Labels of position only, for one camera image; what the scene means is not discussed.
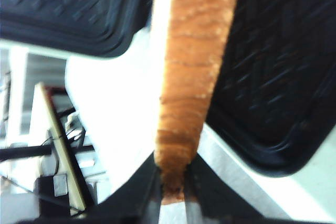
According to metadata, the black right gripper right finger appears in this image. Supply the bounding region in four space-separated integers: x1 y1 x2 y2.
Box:
185 154 332 223

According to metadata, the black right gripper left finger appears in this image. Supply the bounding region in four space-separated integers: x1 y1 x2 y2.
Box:
19 154 161 223

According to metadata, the white bread slice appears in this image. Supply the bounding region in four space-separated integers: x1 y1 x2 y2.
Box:
152 0 237 205

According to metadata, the mint green breakfast maker base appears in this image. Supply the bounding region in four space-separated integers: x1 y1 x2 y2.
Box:
66 0 335 222

